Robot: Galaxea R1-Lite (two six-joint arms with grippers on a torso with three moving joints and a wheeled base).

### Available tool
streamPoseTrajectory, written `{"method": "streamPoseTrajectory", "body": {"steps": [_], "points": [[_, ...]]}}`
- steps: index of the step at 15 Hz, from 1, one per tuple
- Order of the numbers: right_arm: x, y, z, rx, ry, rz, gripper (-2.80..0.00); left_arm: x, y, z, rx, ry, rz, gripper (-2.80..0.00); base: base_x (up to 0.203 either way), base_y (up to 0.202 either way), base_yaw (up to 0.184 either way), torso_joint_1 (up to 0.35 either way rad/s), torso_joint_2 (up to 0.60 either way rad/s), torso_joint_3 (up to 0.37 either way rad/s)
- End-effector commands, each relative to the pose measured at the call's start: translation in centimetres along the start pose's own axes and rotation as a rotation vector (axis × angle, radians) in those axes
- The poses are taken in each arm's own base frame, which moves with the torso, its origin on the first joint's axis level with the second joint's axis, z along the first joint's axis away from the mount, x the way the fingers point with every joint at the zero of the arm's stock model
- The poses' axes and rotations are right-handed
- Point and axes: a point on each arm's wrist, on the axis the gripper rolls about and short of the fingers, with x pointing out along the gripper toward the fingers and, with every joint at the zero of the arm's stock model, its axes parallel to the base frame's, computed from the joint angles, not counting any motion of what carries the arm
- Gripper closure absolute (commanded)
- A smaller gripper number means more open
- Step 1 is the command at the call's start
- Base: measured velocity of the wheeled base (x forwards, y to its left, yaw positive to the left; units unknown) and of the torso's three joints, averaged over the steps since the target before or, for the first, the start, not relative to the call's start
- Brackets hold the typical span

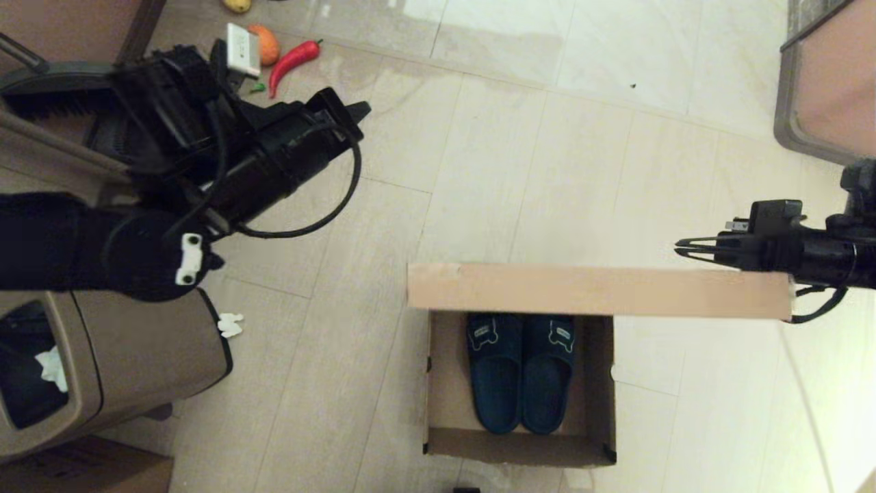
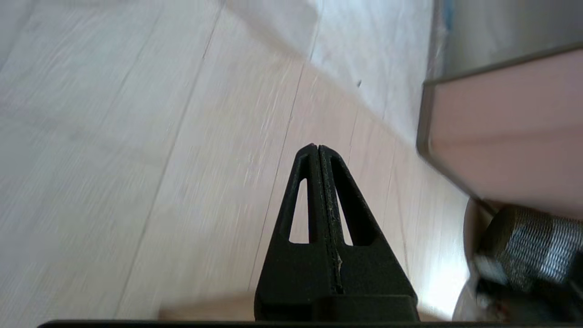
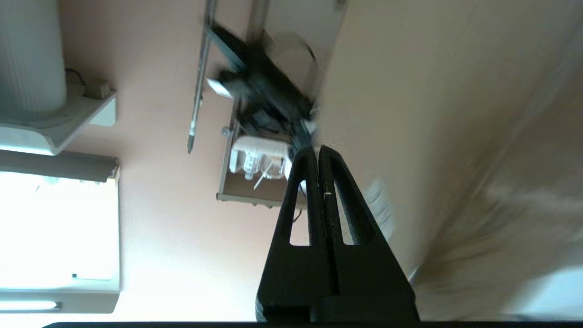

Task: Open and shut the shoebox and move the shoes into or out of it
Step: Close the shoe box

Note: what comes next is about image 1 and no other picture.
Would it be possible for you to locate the brown cardboard shoe box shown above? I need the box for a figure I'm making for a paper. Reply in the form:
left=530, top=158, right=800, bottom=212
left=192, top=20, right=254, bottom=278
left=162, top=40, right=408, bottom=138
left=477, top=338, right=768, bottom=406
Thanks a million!
left=407, top=263, right=795, bottom=468

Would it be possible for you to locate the dark blue slipper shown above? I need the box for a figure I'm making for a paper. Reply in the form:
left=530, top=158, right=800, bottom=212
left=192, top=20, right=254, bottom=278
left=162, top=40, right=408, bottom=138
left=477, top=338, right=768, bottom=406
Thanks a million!
left=467, top=314, right=524, bottom=435
left=521, top=315, right=576, bottom=436

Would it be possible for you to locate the red chili pepper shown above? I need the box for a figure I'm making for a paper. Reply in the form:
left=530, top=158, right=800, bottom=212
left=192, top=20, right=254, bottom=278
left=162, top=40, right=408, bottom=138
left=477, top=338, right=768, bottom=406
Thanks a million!
left=269, top=40, right=324, bottom=101

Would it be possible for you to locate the orange toy fruit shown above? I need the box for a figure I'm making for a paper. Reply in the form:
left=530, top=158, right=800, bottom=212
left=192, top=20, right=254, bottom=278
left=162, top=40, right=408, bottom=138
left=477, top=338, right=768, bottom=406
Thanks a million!
left=248, top=25, right=281, bottom=68

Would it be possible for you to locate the dark grey dustpan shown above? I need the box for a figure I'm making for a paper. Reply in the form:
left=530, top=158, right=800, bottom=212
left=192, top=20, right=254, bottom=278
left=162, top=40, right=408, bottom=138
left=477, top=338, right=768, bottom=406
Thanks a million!
left=88, top=113, right=138, bottom=165

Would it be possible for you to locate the brown trash bin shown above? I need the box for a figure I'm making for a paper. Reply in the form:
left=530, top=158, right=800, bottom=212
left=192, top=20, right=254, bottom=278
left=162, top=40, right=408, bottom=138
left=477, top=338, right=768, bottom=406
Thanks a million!
left=0, top=288, right=235, bottom=458

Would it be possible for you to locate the black broom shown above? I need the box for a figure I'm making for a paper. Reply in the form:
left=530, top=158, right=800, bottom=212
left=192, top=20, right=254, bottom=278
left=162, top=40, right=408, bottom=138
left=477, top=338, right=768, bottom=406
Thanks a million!
left=0, top=33, right=138, bottom=124

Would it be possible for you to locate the closed brown cardboard carton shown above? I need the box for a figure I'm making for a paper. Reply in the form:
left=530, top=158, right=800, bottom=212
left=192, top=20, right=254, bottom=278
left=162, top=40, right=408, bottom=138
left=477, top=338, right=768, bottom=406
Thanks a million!
left=0, top=436, right=175, bottom=493

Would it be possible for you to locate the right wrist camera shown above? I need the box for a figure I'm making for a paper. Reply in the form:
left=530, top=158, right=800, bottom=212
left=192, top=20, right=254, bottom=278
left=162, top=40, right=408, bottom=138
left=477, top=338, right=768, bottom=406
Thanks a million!
left=727, top=199, right=803, bottom=233

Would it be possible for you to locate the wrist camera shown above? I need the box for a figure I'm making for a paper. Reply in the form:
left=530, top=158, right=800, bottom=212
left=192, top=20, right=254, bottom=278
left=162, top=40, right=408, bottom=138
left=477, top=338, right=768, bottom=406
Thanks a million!
left=226, top=23, right=262, bottom=78
left=727, top=199, right=803, bottom=233

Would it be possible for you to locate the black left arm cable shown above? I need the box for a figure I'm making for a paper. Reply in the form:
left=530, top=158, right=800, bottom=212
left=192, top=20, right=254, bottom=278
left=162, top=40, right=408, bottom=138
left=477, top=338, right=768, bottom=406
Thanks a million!
left=137, top=48, right=363, bottom=240

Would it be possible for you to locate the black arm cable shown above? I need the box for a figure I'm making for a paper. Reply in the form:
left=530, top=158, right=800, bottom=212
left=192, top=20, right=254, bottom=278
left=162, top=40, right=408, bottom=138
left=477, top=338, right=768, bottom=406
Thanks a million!
left=787, top=284, right=851, bottom=325
left=137, top=48, right=363, bottom=240

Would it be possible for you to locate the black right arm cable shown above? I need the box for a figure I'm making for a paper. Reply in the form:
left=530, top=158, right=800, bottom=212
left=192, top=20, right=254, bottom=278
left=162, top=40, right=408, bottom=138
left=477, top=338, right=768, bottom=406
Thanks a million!
left=787, top=284, right=851, bottom=325

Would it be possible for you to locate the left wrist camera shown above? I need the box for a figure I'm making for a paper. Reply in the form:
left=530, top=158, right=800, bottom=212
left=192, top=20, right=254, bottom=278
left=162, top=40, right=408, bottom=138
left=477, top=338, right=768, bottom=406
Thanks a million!
left=226, top=23, right=262, bottom=78

